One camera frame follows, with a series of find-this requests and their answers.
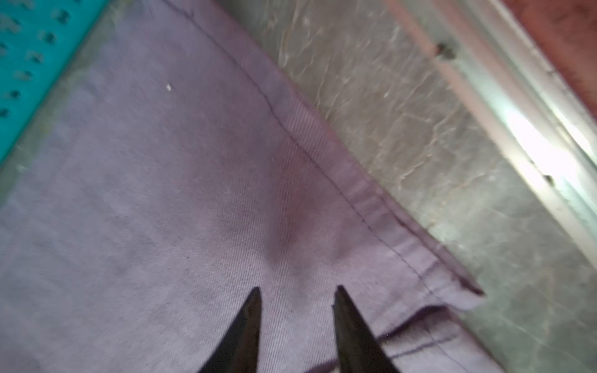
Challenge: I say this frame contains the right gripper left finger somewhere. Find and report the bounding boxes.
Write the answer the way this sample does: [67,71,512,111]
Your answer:
[198,287,262,373]

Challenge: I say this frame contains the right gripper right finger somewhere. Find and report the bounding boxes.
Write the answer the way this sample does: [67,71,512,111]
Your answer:
[333,285,400,373]

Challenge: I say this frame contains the purple trousers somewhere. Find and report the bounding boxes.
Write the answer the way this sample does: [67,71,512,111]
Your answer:
[1,1,501,372]

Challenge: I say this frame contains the teal plastic basket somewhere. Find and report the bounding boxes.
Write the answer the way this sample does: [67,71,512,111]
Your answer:
[1,0,109,160]

